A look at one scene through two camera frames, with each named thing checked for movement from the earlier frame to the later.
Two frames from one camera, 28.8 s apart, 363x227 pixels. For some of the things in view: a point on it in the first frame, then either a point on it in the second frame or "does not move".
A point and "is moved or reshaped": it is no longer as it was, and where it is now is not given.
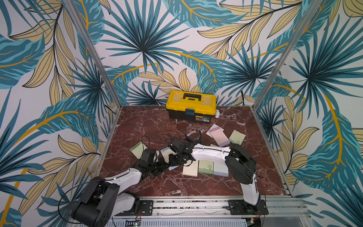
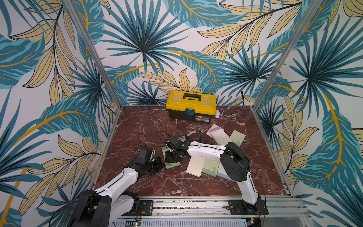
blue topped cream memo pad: (166, 152) → (182, 138)
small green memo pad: (137, 150) → (170, 164)
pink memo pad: (220, 138) does not move
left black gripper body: (156, 167) does not move
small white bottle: (217, 113) does not move
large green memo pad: (206, 167) is moved or reshaped
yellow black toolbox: (195, 107) does not move
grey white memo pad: (220, 170) is moved or reshaped
